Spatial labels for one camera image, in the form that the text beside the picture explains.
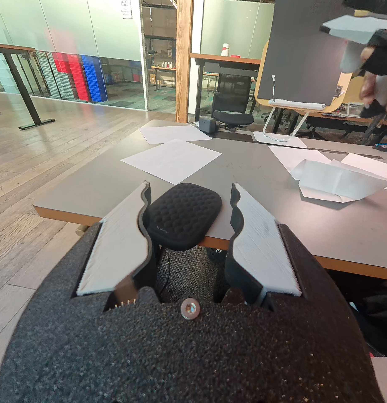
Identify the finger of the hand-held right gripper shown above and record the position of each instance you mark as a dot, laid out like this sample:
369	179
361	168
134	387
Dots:
354	28

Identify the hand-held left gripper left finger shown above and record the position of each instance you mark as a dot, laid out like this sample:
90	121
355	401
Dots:
118	245

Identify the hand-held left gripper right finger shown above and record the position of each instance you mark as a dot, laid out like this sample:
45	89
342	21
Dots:
266	252

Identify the grey desk with wooden edge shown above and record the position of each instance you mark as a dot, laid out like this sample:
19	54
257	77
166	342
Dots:
259	189

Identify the dark bag under desk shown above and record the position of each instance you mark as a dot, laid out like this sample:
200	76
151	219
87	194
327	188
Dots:
376	311

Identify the wooden desk with black legs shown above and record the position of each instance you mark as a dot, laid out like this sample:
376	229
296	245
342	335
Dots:
223	59

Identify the standing desk with black leg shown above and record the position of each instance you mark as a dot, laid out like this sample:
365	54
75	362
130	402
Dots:
21	91

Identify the person's right hand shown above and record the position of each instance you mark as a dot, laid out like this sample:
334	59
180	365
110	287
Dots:
367	85

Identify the black textured wrist pad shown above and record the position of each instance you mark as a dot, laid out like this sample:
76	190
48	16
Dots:
184	214

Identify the small blue and black device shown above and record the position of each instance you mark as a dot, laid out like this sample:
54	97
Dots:
383	147

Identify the white paper sheet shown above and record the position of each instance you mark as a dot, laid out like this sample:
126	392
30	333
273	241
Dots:
173	133
370	163
294	156
173	160

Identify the white board stand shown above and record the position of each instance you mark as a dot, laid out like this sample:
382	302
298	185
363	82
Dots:
280	137

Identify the white cup with red band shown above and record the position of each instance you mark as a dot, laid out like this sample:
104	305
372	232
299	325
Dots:
225	50

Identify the black office chair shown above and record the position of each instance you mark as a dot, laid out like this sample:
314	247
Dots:
233	118

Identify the small black charger box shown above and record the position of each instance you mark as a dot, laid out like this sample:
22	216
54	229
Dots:
207	124

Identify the stack of blue crates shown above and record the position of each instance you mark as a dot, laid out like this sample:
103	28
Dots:
92	78

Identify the stack of red crates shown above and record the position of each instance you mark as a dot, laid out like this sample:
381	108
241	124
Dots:
69	77

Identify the stack of grey crates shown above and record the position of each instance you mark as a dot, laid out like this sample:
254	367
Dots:
51	78

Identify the metal storage shelf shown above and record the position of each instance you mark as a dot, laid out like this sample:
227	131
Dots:
158	59

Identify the paper sign on glass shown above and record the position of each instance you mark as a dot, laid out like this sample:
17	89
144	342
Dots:
126	8

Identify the wooden post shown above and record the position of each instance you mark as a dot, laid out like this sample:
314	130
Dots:
184	59

